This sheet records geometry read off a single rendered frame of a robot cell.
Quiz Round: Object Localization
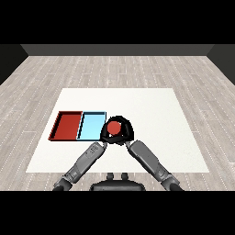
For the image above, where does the small red can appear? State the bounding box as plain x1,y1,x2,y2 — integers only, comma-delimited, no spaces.
106,120,123,137

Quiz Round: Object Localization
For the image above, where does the shallow red open box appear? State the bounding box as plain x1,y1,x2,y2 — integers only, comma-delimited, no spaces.
48,110,84,142

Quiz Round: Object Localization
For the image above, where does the dark grey robot body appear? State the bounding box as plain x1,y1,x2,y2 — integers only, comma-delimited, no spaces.
89,172,147,192

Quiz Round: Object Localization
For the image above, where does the shallow light blue open box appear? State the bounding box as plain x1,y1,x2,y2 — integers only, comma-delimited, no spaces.
75,110,107,141

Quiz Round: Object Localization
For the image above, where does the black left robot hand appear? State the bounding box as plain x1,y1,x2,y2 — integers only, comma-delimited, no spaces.
99,119,121,146

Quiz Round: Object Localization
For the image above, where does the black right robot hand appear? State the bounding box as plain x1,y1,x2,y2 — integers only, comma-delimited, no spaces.
107,115,135,146

